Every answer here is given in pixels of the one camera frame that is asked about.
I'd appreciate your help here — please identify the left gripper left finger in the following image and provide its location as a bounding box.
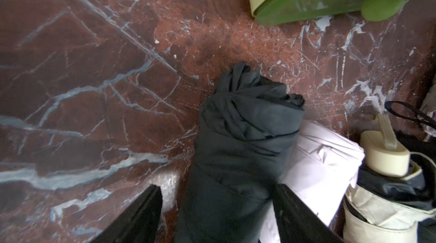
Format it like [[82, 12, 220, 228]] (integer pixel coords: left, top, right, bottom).
[[93, 185, 163, 243]]

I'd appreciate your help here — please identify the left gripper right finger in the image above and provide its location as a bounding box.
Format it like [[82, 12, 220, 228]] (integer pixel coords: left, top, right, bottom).
[[272, 184, 343, 243]]

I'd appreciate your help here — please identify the cream umbrella centre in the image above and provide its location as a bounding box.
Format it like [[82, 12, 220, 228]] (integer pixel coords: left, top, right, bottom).
[[343, 114, 436, 243]]

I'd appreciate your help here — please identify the pink umbrella left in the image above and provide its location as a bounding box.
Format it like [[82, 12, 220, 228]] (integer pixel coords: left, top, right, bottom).
[[260, 120, 364, 243]]

